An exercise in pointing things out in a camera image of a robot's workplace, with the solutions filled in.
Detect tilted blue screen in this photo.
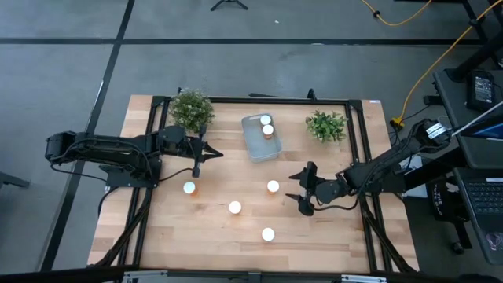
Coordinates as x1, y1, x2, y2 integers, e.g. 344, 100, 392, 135
451, 100, 503, 141

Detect silver aluminium bracket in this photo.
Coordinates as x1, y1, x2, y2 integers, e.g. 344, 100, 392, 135
340, 274, 388, 283
122, 270, 169, 283

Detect white plastic basket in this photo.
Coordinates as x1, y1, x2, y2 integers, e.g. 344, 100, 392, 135
240, 112, 284, 164

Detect leafy potted plant white pot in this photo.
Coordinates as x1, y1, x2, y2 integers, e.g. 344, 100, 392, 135
304, 109, 350, 144

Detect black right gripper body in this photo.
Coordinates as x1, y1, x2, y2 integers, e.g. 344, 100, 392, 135
298, 161, 349, 216

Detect black metal stand leg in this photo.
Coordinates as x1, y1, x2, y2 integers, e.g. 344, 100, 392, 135
447, 0, 503, 83

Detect yellow extension cable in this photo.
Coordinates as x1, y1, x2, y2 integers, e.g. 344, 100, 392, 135
360, 0, 433, 28
391, 0, 503, 130

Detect black power brick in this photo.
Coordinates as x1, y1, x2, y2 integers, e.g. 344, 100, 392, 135
466, 70, 497, 112

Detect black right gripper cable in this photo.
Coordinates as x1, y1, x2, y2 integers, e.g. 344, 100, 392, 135
313, 194, 362, 212

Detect black desk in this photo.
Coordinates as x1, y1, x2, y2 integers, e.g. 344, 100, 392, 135
433, 68, 503, 170

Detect bushy potted plant dark pot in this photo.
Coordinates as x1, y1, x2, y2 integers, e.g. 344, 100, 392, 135
167, 88, 216, 134

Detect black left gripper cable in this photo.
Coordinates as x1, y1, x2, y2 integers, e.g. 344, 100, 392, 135
156, 167, 194, 182

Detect black tripod legs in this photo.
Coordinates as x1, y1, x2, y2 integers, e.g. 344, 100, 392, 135
210, 0, 249, 12

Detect grey laptop with keyboard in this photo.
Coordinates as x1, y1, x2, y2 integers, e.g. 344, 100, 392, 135
453, 167, 503, 265

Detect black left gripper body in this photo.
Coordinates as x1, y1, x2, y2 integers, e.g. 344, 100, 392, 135
181, 125, 208, 178

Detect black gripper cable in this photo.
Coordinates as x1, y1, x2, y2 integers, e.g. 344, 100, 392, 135
156, 167, 194, 182
313, 194, 362, 212

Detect dark furniture leg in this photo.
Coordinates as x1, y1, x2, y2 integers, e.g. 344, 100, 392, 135
0, 171, 31, 189

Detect black rig beam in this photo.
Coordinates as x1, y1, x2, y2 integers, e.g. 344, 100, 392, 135
0, 266, 503, 283

